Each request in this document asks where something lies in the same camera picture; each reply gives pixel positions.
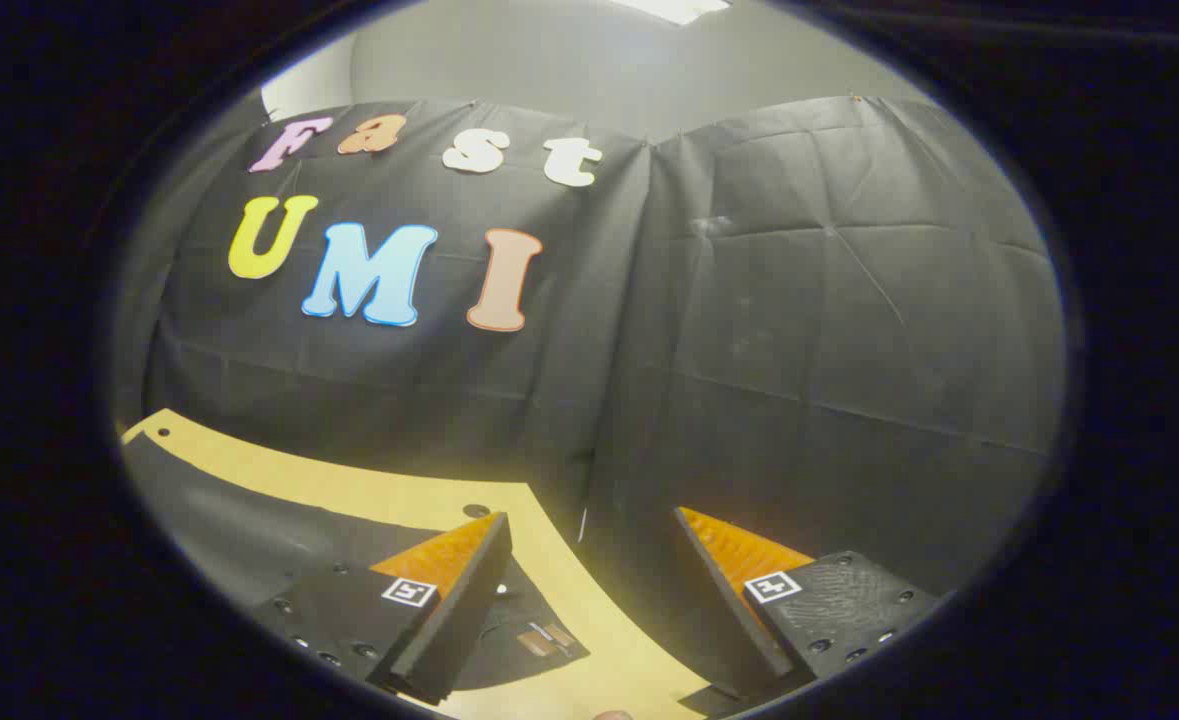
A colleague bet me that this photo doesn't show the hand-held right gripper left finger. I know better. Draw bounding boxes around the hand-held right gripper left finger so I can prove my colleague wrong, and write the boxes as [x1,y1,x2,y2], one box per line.
[249,510,515,706]

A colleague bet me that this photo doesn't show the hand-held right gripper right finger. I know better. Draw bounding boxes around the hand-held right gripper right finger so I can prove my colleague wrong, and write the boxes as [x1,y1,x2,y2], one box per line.
[672,505,944,701]

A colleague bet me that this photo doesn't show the black jeans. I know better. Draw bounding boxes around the black jeans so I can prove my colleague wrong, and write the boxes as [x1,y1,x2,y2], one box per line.
[124,438,592,693]

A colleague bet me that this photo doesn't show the black backdrop cloth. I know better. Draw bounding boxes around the black backdrop cloth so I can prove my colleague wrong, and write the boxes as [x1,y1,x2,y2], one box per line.
[114,95,1066,641]

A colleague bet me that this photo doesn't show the ceiling light panel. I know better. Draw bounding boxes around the ceiling light panel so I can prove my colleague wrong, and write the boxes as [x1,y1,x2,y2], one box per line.
[609,0,733,27]

